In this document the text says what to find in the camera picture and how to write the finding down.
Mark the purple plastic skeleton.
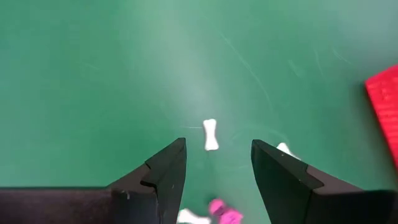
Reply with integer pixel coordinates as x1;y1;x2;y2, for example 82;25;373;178
208;198;244;224

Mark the green table mat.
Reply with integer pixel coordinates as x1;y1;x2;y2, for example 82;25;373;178
0;0;398;224

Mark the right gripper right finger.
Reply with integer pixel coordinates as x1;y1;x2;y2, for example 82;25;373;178
251;139;398;224

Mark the white plastic bone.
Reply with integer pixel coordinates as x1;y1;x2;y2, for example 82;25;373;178
176;208;212;224
202;118;220;152
275;142;302;161

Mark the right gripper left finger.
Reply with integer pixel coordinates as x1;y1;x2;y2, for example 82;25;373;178
0;138;187;224

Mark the red plastic basket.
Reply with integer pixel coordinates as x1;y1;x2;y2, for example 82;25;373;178
364;63;398;172

